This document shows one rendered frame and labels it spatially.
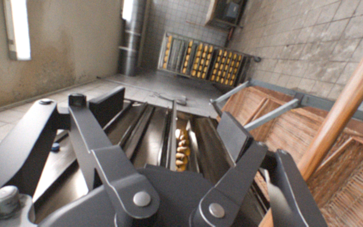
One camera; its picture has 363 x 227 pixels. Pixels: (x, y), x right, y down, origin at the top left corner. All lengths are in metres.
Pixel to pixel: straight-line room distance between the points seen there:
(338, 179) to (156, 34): 5.03
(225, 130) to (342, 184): 0.94
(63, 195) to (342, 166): 1.20
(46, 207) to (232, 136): 0.76
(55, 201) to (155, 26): 4.97
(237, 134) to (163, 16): 5.23
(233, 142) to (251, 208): 0.80
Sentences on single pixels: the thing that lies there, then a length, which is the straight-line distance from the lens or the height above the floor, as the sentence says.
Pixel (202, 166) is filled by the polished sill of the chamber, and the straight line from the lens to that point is 1.05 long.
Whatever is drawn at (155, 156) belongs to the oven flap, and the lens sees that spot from 0.99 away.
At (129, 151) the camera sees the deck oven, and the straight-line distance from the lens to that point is 1.03.
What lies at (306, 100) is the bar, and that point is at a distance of 0.82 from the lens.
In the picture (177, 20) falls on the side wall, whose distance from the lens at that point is 5.31.
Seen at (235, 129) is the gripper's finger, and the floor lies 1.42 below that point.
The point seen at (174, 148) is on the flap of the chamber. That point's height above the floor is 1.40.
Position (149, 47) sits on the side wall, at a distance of 5.29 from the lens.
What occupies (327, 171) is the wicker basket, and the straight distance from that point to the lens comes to 0.98.
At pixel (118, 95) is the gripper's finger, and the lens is 0.18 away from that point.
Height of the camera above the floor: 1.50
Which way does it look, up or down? 7 degrees down
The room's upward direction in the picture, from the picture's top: 77 degrees counter-clockwise
